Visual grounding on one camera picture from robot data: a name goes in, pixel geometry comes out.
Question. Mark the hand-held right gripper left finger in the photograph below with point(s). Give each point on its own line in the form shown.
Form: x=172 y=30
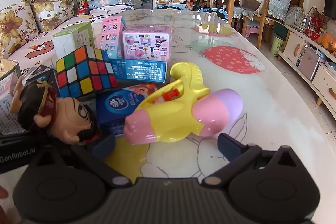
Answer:
x=103 y=144

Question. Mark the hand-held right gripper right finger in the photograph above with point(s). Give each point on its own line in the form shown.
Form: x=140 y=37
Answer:
x=229 y=146

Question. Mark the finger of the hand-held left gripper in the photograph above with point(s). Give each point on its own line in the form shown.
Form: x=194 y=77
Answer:
x=15 y=154

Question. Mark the blue tissue pack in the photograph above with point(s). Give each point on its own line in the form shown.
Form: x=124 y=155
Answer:
x=115 y=108

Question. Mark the horned doll head figurine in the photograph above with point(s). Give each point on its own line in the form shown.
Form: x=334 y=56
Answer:
x=52 y=111

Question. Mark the white and orange box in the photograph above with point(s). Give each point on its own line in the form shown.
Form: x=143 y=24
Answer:
x=8 y=98

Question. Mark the pink and white bottle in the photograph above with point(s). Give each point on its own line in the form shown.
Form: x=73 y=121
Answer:
x=181 y=111

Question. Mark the multicoloured puzzle cube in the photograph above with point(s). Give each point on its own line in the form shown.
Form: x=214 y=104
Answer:
x=84 y=71

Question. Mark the black box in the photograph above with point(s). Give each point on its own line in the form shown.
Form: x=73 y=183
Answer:
x=43 y=77

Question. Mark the teal blue box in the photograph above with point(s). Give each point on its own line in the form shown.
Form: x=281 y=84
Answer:
x=139 y=70

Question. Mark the tall pink cartoon box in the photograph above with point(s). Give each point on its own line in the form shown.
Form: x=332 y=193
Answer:
x=110 y=36

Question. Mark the wide pink furniture-print box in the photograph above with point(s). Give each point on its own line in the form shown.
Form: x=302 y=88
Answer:
x=147 y=44

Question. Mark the green and white box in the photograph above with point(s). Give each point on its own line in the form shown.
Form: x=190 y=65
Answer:
x=71 y=38

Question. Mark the green waste bin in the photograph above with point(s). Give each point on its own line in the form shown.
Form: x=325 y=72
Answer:
x=278 y=45

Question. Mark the sofa with pink cartoon cover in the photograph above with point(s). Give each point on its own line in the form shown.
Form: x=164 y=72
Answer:
x=39 y=42

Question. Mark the pink grey storage case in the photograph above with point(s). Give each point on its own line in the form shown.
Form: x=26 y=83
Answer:
x=308 y=63

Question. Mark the cream sideboard cabinet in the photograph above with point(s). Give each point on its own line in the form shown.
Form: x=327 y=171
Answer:
x=294 y=48

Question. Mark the pink stool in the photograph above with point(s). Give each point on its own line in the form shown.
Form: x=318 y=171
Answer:
x=249 y=28

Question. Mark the floral sofa cushion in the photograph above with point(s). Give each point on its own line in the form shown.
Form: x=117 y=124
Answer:
x=15 y=29
x=51 y=8

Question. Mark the black power adapter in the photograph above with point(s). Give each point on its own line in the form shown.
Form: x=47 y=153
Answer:
x=87 y=11

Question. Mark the blue chair back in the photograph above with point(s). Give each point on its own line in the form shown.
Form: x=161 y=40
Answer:
x=170 y=7
x=214 y=13

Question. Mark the small red box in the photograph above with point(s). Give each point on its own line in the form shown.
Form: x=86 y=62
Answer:
x=82 y=6

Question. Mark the red gift box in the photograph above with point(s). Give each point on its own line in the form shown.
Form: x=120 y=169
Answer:
x=311 y=34

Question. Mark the pile of oranges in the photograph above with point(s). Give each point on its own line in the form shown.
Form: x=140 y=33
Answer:
x=326 y=41

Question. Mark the glass kettle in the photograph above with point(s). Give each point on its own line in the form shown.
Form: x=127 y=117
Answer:
x=304 y=20

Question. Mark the red berry branch decoration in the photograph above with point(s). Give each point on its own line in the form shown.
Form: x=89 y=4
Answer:
x=319 y=17

